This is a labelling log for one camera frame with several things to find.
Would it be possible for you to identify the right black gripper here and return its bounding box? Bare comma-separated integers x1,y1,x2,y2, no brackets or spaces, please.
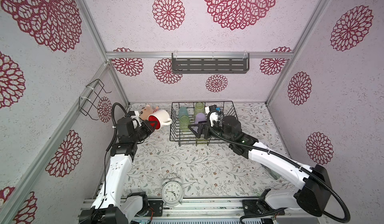
190,119,235,146

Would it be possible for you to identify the black wire dish rack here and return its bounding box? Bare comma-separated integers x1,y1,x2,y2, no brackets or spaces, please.
169,101,238,146

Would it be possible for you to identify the purple plastic cup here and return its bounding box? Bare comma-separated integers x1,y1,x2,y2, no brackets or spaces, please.
195,113,207,123

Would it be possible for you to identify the white mug red inside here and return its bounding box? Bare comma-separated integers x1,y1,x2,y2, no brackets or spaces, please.
148,109,172,130

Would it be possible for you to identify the bright green cup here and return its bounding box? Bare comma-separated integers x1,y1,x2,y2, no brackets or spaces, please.
179,115,190,132

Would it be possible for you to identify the tall green translucent cup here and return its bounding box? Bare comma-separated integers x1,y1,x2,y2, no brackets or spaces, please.
194,102,205,116

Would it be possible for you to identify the pale yellow-green cup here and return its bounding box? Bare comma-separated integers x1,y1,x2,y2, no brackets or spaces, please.
196,138,210,146

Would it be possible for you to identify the teal translucent cup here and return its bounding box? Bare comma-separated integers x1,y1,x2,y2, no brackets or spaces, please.
178,107,189,119

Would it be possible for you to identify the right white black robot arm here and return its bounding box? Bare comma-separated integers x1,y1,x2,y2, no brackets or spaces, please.
189,111,351,224

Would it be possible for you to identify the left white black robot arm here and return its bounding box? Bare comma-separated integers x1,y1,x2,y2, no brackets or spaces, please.
79,103,156,224

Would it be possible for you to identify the plush doll toy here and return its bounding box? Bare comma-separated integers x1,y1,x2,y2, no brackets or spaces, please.
139,105,159,121

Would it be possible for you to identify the white twin-bell alarm clock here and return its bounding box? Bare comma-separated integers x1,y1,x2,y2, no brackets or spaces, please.
161,178,184,207

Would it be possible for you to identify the green sponge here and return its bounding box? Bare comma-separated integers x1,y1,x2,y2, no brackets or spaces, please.
263,165,281,180

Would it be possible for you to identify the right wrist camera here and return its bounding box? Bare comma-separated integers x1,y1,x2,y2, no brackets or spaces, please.
205,105,224,127

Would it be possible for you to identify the black wire wall holder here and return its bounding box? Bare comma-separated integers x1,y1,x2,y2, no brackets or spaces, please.
78,79,111,121

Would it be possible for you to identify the grey slotted wall shelf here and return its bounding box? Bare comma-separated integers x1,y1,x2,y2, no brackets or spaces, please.
171,53,250,74

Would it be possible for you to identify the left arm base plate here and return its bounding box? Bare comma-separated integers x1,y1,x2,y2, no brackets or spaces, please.
135,199,164,218

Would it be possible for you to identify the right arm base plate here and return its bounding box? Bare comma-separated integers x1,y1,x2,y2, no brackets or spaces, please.
242,199,285,217

